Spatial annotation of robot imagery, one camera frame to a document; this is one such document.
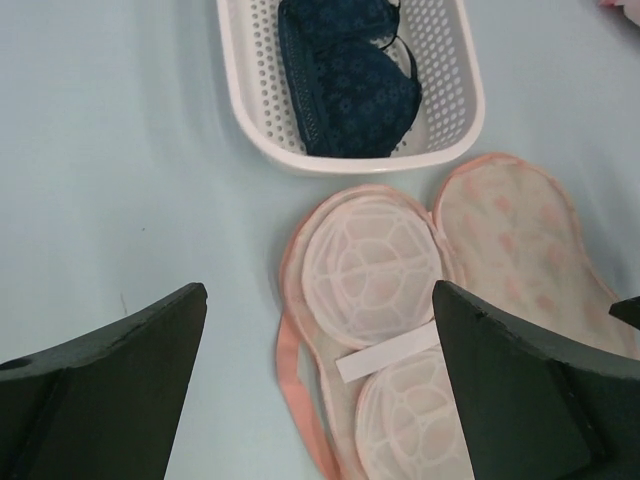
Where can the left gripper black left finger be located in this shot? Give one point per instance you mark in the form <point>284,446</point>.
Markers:
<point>107,404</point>

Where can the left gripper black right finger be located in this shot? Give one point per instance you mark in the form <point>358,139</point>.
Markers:
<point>534,404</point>

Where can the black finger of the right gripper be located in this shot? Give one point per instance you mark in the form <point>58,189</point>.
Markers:
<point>627,311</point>

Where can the floral mesh laundry bag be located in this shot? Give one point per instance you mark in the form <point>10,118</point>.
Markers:
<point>358,355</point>

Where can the dark blue lace bra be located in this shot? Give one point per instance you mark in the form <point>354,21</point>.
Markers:
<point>350,99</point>

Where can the white perforated plastic basket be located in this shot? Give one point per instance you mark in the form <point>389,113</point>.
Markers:
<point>436,33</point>

